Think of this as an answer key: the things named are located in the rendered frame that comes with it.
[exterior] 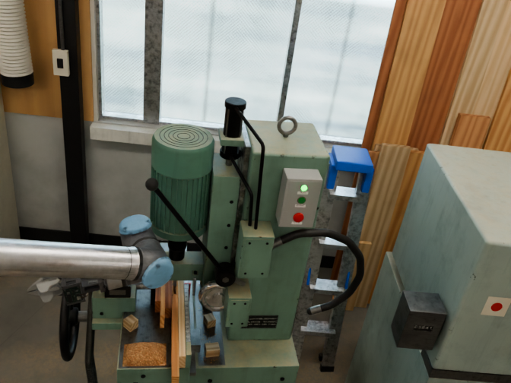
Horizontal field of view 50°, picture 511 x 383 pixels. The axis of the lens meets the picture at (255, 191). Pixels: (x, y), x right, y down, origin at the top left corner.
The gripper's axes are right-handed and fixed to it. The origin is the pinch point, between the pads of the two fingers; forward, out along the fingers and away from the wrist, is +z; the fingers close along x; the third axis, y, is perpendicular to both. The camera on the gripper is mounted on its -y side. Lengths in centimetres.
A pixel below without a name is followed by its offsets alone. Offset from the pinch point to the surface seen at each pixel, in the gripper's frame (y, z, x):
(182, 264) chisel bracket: -1.1, -43.9, 5.5
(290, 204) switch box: 20, -72, -23
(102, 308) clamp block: -3.7, -17.3, 17.1
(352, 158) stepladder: -44, -128, 5
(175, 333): 14.1, -36.8, 18.4
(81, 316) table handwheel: -11.6, -10.1, 24.8
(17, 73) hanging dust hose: -145, 1, -20
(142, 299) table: -7.0, -30.3, 20.1
